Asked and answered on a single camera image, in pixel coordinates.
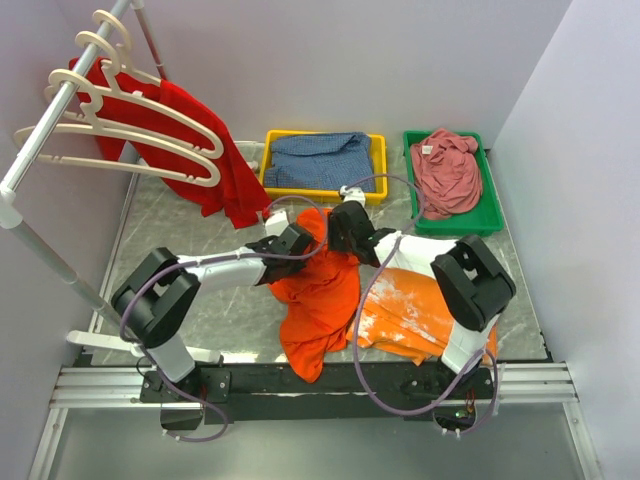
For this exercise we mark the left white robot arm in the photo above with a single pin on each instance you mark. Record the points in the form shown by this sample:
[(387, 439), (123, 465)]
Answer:
[(155, 299)]

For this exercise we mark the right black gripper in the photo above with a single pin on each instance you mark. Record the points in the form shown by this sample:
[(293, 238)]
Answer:
[(333, 232)]

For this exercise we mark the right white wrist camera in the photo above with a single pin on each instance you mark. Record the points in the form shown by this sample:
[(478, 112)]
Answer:
[(352, 194)]

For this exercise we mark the black base bar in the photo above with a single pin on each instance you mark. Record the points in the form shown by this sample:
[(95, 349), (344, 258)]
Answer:
[(256, 392)]

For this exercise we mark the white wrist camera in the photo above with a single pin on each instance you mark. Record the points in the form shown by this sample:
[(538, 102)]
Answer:
[(276, 223), (352, 194)]

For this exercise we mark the orange cloth with white paint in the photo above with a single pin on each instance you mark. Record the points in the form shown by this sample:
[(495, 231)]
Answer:
[(404, 314)]

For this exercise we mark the blue checkered shirt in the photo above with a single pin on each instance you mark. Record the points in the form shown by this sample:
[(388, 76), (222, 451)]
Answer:
[(324, 161)]

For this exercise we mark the beige plastic hanger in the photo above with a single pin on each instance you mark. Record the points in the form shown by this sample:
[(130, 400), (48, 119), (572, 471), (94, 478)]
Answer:
[(111, 67)]

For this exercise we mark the pink crumpled shirt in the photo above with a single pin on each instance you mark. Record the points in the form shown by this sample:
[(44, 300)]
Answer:
[(447, 173)]

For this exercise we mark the beige hanger holding red shirt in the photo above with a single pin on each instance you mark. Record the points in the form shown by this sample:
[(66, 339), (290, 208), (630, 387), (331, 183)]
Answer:
[(124, 48)]

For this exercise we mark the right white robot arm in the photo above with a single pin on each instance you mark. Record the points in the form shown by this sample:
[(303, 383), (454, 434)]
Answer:
[(474, 284)]

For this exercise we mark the metal clothes rack rail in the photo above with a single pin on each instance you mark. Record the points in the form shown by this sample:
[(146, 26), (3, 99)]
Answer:
[(13, 222)]

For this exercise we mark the green plastic bin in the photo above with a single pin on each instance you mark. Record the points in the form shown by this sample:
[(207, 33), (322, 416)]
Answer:
[(484, 219)]

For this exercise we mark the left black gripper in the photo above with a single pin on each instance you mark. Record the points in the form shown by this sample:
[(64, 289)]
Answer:
[(297, 265)]

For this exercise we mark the beige empty hanger front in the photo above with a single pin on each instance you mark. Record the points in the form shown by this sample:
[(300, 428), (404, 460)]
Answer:
[(125, 150)]

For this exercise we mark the red t shirt on hanger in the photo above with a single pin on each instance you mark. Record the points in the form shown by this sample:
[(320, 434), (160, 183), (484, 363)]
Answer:
[(239, 192)]

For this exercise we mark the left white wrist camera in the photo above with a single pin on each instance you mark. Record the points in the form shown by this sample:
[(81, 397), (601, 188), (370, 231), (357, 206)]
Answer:
[(276, 223)]

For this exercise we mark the bright orange t shirt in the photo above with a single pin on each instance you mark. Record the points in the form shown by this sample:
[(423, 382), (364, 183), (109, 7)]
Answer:
[(321, 300)]

